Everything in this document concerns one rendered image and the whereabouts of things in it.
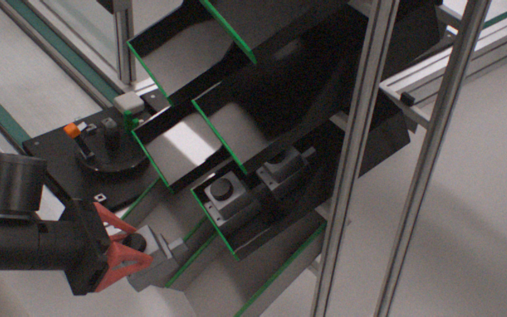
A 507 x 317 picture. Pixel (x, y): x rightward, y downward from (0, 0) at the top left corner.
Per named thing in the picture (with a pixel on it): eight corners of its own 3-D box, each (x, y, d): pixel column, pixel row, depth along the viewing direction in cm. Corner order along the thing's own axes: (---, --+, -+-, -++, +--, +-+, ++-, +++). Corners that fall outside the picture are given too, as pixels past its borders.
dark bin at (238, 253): (238, 263, 103) (219, 237, 97) (195, 197, 111) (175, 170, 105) (411, 142, 104) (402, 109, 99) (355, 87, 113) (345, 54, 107)
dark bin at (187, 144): (173, 195, 111) (152, 168, 105) (137, 139, 119) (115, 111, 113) (334, 85, 113) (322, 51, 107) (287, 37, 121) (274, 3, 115)
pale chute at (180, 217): (163, 289, 123) (144, 283, 120) (131, 232, 131) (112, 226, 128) (283, 161, 118) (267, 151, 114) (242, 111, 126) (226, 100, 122)
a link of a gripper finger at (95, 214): (143, 204, 101) (77, 199, 95) (164, 244, 96) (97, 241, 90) (120, 241, 104) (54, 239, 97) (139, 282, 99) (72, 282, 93)
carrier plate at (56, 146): (90, 226, 137) (89, 218, 135) (22, 150, 149) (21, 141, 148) (202, 171, 148) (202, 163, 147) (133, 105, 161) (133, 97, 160)
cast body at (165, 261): (138, 294, 102) (115, 270, 96) (126, 268, 104) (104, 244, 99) (194, 258, 102) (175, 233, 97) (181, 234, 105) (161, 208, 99)
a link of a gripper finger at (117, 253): (149, 214, 100) (83, 209, 93) (170, 255, 95) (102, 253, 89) (126, 252, 102) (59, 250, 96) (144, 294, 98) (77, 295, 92)
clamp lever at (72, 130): (85, 158, 142) (68, 134, 136) (79, 152, 143) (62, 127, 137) (101, 146, 143) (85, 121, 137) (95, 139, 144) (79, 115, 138)
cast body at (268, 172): (277, 202, 105) (262, 175, 100) (260, 182, 108) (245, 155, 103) (326, 165, 106) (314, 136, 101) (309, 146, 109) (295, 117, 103)
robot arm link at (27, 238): (-44, 265, 87) (-21, 275, 83) (-32, 201, 87) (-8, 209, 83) (20, 265, 92) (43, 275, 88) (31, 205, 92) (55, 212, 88)
